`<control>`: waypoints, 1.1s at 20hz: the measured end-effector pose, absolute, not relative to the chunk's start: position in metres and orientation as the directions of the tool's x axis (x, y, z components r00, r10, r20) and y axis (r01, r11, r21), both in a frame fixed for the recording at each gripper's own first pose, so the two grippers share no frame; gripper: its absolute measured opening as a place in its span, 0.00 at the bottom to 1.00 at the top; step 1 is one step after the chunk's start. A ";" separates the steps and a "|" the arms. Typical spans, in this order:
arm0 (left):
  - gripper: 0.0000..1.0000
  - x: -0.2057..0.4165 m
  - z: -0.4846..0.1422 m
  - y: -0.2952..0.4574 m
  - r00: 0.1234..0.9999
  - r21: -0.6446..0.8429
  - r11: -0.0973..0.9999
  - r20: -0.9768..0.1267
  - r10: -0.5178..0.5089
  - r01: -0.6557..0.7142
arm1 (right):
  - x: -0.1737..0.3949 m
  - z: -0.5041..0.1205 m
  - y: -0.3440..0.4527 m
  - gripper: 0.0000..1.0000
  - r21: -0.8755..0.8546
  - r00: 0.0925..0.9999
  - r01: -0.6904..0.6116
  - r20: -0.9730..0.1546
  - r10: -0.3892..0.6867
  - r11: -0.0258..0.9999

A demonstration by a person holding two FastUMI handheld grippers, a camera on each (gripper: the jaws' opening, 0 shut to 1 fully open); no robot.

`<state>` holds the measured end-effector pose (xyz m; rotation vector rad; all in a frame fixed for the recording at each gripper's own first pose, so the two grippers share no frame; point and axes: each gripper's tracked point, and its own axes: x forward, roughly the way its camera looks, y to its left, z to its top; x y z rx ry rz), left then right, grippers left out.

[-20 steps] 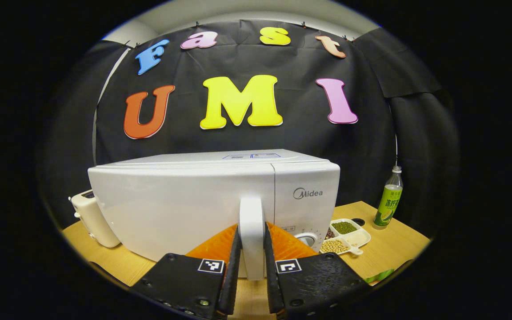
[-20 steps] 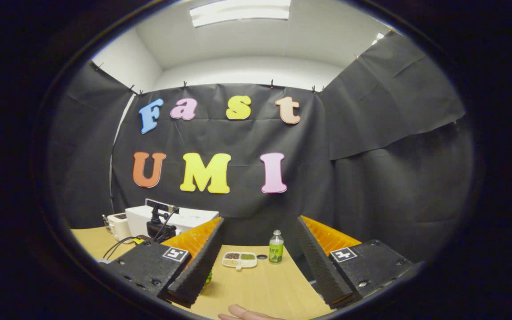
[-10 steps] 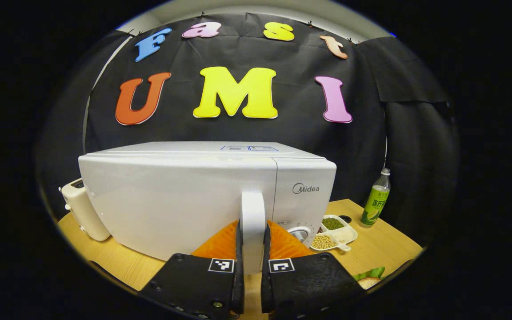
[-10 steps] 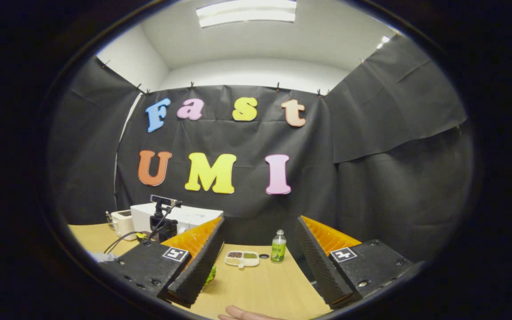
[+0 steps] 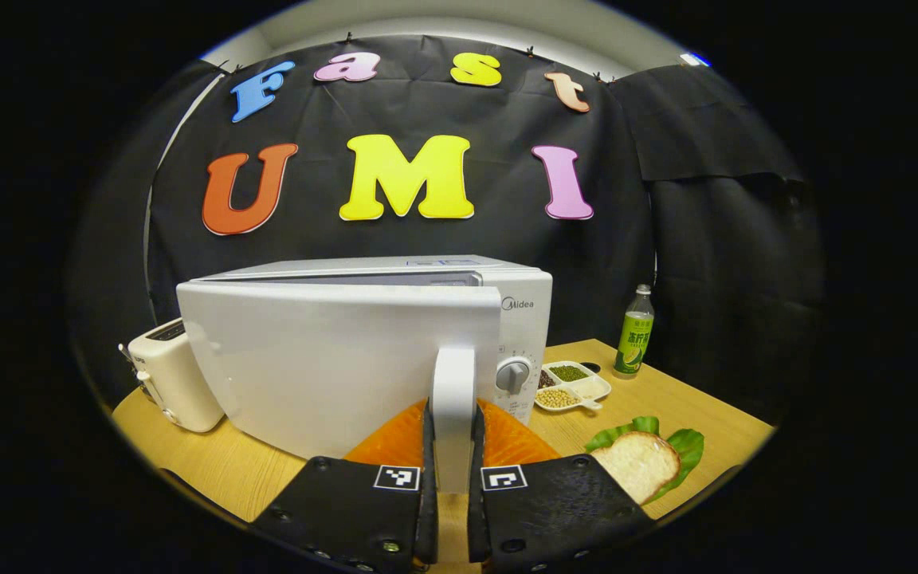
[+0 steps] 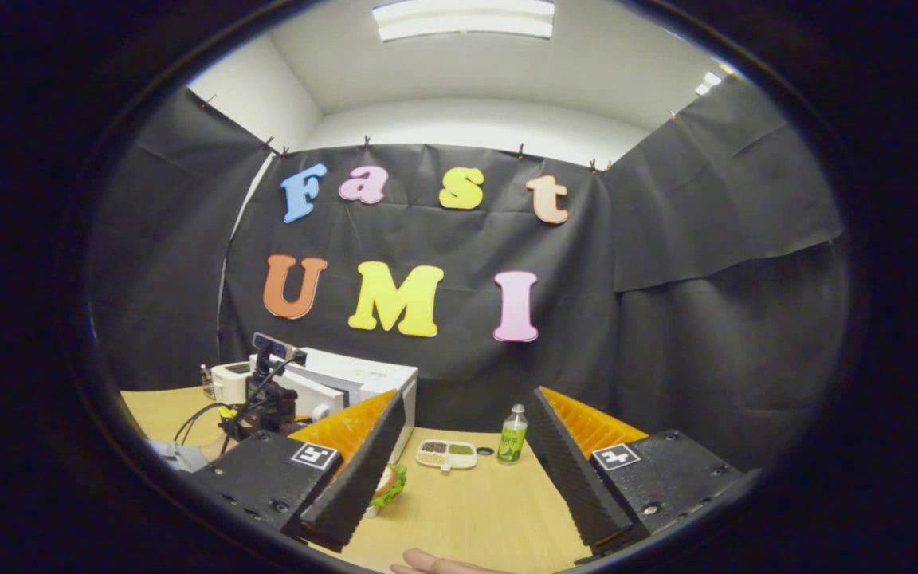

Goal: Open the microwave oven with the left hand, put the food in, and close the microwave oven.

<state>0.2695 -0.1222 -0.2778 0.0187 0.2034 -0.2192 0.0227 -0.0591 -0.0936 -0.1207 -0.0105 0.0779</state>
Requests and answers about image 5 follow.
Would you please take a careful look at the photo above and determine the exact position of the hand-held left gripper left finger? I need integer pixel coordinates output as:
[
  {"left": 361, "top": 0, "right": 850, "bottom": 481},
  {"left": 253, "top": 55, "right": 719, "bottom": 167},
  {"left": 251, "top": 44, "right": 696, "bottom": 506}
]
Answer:
[{"left": 250, "top": 399, "right": 438, "bottom": 574}]

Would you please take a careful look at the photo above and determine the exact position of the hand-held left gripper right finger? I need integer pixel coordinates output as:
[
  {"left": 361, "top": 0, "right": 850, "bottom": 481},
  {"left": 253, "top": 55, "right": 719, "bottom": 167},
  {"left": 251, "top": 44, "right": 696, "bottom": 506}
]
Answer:
[{"left": 467, "top": 399, "right": 655, "bottom": 574}]

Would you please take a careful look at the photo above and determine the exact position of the toast bread slice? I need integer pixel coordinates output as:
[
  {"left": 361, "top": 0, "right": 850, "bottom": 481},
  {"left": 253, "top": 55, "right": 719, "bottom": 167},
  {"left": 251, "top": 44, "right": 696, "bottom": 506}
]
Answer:
[{"left": 590, "top": 431, "right": 681, "bottom": 505}]

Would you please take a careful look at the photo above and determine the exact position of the white microwave oven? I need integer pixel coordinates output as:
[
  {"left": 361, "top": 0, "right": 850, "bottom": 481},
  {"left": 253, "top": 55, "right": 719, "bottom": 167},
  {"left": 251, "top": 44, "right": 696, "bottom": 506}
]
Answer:
[{"left": 176, "top": 255, "right": 553, "bottom": 495}]

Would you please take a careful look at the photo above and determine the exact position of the white divided dish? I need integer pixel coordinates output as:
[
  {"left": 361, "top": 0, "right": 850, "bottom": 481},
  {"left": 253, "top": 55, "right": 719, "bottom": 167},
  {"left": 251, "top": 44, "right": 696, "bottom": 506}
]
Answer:
[{"left": 535, "top": 360, "right": 613, "bottom": 414}]

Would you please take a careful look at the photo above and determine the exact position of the green label drink bottle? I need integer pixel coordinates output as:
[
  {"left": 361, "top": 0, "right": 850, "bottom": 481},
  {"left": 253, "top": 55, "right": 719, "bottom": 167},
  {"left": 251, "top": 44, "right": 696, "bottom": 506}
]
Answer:
[{"left": 614, "top": 285, "right": 656, "bottom": 378}]

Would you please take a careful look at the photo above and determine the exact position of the black backdrop cloth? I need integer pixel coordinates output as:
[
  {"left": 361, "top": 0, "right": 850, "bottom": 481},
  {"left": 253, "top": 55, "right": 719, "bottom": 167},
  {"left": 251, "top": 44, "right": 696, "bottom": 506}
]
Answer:
[{"left": 69, "top": 36, "right": 826, "bottom": 423}]

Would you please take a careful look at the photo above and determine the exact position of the white toaster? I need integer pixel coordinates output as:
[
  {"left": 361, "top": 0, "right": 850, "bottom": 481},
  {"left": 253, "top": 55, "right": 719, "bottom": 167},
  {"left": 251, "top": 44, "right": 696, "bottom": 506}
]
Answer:
[{"left": 118, "top": 317, "right": 226, "bottom": 434}]

